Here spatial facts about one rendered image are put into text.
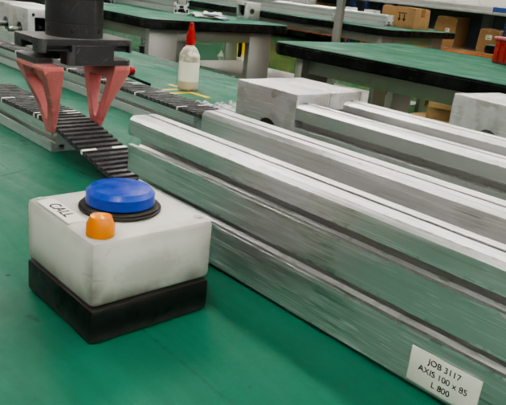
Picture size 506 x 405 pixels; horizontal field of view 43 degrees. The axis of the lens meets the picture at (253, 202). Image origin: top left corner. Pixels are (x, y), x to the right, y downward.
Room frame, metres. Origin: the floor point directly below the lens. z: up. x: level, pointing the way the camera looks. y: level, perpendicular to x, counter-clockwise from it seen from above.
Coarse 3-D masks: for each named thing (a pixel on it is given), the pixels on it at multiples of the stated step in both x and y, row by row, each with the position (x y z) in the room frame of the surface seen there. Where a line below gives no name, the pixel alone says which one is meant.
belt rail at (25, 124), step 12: (0, 108) 0.76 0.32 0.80; (12, 108) 0.73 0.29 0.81; (0, 120) 0.76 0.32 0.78; (12, 120) 0.73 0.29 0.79; (24, 120) 0.71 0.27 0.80; (36, 120) 0.68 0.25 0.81; (24, 132) 0.71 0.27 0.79; (36, 132) 0.70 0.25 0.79; (48, 132) 0.66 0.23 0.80; (48, 144) 0.66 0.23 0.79; (60, 144) 0.67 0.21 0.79
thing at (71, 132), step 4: (68, 128) 0.65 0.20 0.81; (72, 128) 0.65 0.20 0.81; (76, 128) 0.65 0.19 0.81; (80, 128) 0.65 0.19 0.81; (84, 128) 0.66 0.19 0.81; (88, 128) 0.66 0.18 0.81; (92, 128) 0.66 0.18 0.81; (96, 128) 0.66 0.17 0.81; (100, 128) 0.67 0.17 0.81; (60, 132) 0.64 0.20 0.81; (64, 132) 0.64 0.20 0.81; (68, 132) 0.64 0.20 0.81; (72, 132) 0.64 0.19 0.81; (76, 132) 0.64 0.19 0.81; (80, 132) 0.64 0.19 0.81; (84, 132) 0.65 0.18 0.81; (88, 132) 0.65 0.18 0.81; (92, 132) 0.65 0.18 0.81; (96, 132) 0.65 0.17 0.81; (100, 132) 0.66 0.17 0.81; (104, 132) 0.66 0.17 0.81; (64, 136) 0.63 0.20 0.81; (68, 136) 0.63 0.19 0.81; (72, 136) 0.63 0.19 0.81
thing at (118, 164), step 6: (96, 162) 0.58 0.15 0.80; (102, 162) 0.59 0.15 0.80; (108, 162) 0.59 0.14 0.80; (114, 162) 0.59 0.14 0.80; (120, 162) 0.60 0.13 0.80; (126, 162) 0.60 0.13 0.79; (96, 168) 0.58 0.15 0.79; (102, 168) 0.57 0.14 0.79; (108, 168) 0.58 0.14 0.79; (114, 168) 0.58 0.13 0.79; (120, 168) 0.59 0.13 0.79; (126, 168) 0.59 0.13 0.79
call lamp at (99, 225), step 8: (96, 216) 0.31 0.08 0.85; (104, 216) 0.31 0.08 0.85; (88, 224) 0.31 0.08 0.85; (96, 224) 0.30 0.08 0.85; (104, 224) 0.30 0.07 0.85; (112, 224) 0.31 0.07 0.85; (88, 232) 0.30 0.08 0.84; (96, 232) 0.30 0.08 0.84; (104, 232) 0.30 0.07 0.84; (112, 232) 0.31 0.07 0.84
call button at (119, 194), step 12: (108, 180) 0.36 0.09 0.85; (120, 180) 0.36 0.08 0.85; (132, 180) 0.37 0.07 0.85; (96, 192) 0.34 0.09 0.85; (108, 192) 0.34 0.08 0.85; (120, 192) 0.34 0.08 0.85; (132, 192) 0.34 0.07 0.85; (144, 192) 0.35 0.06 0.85; (96, 204) 0.33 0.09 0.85; (108, 204) 0.33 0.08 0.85; (120, 204) 0.33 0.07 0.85; (132, 204) 0.34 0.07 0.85; (144, 204) 0.34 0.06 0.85
